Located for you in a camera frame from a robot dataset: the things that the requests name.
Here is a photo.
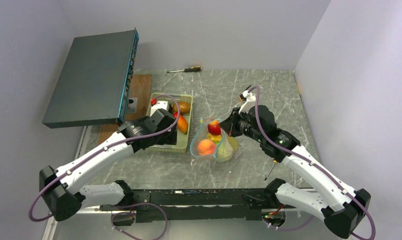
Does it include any dark grey flat panel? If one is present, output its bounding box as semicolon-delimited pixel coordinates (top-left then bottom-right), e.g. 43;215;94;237
42;29;139;129

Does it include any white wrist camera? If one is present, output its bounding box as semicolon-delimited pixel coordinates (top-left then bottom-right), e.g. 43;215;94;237
149;98;170;116
238;93;257;115

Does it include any yellow pepper slice toy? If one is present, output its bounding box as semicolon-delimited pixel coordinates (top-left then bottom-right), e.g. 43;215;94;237
228;136;239;152

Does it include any peach toy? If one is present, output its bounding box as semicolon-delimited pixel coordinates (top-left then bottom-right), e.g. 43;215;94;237
196;139;217;156

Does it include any yellow lemon toy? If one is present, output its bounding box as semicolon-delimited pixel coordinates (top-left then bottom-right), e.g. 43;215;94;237
207;133;222;144

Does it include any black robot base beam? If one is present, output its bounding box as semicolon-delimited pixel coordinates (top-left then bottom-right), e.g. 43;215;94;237
99;188;294;224

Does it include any red apple toy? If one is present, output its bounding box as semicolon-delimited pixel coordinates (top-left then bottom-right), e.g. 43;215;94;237
207;120;221;136

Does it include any yellow black screwdriver far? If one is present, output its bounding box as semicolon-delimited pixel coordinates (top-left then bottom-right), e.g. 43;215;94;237
167;66;202;73

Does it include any red orange mango toy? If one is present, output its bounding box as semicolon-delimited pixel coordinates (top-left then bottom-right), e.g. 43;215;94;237
173;112;189;135

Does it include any clear zip top bag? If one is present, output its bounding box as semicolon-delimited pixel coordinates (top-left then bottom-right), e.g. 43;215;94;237
189;118;242;163

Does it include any small metal bracket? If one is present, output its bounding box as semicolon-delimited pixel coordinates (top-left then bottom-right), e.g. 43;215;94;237
126;97;138;114

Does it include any green plastic food bin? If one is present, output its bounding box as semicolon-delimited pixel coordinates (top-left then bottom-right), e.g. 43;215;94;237
146;92;193;153

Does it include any aluminium frame rail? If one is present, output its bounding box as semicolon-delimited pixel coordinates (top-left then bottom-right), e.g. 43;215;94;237
41;188;353;240

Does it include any brown wooden board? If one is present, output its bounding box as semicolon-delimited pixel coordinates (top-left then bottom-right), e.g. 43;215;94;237
97;74;152;144

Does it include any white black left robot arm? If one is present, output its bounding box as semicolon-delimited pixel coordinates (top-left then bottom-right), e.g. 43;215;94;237
38;108;177;222

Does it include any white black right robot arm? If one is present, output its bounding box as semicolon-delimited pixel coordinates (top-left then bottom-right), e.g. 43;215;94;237
219;105;376;240

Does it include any yellow black screwdriver near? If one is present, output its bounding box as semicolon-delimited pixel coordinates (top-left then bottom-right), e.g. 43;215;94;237
263;159;277;181

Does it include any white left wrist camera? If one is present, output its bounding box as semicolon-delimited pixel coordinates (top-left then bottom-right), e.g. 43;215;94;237
149;98;170;116

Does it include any yellow black screwdriver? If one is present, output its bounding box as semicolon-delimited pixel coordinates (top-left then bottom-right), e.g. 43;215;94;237
167;66;202;73
263;159;277;181

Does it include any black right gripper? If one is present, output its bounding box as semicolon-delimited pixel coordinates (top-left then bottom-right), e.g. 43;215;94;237
219;106;264;143

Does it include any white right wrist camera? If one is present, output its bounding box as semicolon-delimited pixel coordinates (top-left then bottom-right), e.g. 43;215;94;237
238;93;257;115

